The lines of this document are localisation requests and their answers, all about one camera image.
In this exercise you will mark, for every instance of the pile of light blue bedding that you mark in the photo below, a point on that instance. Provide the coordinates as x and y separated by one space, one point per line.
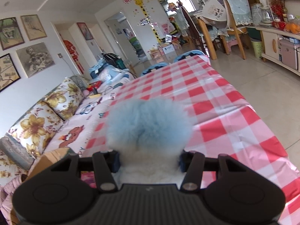
110 73

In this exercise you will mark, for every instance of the unframed grey sketch canvas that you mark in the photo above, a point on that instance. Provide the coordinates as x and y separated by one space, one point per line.
35 59

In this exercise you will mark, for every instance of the cartoon printed sofa blanket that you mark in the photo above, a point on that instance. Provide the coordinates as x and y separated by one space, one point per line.
89 114

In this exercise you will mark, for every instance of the grey sofa cushion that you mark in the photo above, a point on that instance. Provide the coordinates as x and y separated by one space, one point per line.
14 152

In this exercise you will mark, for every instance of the blue plastic stool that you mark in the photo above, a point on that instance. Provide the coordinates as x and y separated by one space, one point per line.
187 54
154 66

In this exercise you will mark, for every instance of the dark framed wall picture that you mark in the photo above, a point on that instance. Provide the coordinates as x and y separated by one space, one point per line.
10 34

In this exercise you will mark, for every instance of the white cardboard box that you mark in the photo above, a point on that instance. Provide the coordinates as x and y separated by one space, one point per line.
168 51

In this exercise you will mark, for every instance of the red framed wall picture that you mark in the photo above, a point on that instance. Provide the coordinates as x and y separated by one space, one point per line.
84 31

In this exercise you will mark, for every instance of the pink printed plastic bag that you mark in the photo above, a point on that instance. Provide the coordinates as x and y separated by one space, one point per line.
166 27

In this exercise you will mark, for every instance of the stack of coloured storage bins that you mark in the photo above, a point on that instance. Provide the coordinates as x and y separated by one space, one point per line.
136 46

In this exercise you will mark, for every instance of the glass kettle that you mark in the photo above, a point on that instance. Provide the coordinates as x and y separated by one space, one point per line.
267 16

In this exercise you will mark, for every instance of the pile of oranges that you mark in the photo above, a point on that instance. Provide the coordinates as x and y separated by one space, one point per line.
293 27

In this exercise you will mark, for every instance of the red white checkered tablecloth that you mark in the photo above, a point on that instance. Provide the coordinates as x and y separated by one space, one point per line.
211 93

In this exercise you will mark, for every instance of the cream sideboard cabinet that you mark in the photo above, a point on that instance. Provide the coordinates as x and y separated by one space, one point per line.
269 42

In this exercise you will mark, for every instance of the green printed cardboard box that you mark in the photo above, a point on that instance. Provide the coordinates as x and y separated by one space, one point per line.
54 155

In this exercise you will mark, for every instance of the black suitcase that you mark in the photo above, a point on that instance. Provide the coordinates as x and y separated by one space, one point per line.
113 59

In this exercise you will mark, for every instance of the red berry branch bouquet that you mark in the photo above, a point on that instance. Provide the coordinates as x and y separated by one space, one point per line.
277 7

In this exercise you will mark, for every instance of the red packet on sofa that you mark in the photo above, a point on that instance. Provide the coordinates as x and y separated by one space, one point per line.
92 89

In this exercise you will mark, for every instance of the wooden chair with dark jacket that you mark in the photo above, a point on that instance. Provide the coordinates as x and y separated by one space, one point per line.
192 28

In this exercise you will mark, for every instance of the floral sofa cushion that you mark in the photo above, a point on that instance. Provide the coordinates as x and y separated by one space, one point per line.
64 98
35 126

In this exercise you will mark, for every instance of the green waste bin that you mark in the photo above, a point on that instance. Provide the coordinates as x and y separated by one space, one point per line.
256 49

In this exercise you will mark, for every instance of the red hanging knot decoration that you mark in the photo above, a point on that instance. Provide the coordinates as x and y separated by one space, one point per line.
73 54

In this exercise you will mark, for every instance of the pink sofa cover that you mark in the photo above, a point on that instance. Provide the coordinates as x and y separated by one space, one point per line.
9 199

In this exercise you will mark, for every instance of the brown framed wall drawing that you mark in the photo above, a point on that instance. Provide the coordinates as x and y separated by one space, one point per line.
33 27

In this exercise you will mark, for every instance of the pink stool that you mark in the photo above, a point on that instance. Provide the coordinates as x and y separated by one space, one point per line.
228 46

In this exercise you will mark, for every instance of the black framed yellow picture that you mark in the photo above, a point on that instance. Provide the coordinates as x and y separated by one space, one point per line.
8 71

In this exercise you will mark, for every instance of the white printed cloth bag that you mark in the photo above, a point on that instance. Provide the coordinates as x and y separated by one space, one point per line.
214 10

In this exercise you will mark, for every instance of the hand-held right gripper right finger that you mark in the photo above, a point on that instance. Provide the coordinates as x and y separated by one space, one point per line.
183 163

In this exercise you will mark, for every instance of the fluffy blue white plush toy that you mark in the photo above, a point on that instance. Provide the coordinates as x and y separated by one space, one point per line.
150 126

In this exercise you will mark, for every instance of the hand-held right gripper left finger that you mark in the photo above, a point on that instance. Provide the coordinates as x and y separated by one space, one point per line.
115 163

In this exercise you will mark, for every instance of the giraffe height chart sticker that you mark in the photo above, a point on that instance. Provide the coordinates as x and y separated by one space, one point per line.
153 25

